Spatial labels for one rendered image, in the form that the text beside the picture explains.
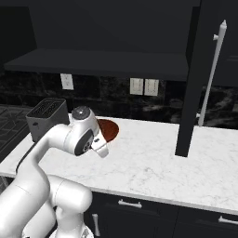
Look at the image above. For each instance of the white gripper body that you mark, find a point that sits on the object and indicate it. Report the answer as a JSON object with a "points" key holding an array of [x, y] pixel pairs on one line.
{"points": [[101, 148]]}

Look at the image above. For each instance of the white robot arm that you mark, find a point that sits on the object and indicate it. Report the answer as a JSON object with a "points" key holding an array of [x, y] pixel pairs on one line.
{"points": [[37, 186]]}

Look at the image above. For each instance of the brown bowl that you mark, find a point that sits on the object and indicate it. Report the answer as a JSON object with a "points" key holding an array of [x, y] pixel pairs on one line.
{"points": [[109, 130]]}

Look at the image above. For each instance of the black lower cabinet door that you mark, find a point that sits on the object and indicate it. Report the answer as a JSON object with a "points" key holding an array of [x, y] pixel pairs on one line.
{"points": [[94, 217]]}

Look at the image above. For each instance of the black open cabinet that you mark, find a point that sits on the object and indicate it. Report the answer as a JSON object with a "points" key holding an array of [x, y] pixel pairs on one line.
{"points": [[102, 40]]}

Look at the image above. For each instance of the black open cabinet door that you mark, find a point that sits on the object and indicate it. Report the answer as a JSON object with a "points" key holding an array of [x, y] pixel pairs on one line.
{"points": [[198, 62]]}

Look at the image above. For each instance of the grey toaster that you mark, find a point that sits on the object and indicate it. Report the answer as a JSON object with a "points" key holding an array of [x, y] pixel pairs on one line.
{"points": [[46, 116]]}

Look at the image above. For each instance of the black drawer front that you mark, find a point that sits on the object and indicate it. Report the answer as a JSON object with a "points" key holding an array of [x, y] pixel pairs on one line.
{"points": [[139, 214], [207, 224]]}

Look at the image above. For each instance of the black hob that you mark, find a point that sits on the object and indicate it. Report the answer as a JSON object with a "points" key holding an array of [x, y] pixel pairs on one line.
{"points": [[10, 127]]}

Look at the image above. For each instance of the white double wall switch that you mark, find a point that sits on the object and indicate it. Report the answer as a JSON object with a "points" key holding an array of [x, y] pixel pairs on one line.
{"points": [[144, 86]]}

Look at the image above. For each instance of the white wall outlet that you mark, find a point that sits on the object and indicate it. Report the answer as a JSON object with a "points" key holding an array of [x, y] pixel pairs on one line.
{"points": [[67, 81]]}

